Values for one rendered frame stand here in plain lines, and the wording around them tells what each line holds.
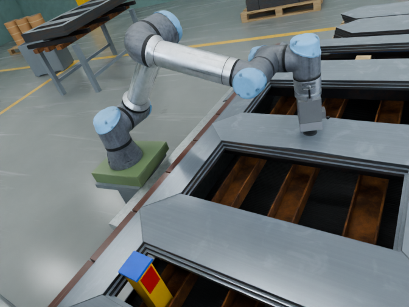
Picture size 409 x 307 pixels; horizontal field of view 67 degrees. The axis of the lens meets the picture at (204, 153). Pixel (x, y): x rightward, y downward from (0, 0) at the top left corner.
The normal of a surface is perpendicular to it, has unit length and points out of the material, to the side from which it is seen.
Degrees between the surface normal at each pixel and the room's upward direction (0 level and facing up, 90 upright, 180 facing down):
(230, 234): 0
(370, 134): 1
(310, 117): 90
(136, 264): 0
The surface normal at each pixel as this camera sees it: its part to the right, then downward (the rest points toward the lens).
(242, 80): -0.49, 0.59
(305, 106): -0.13, 0.63
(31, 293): -0.25, -0.77
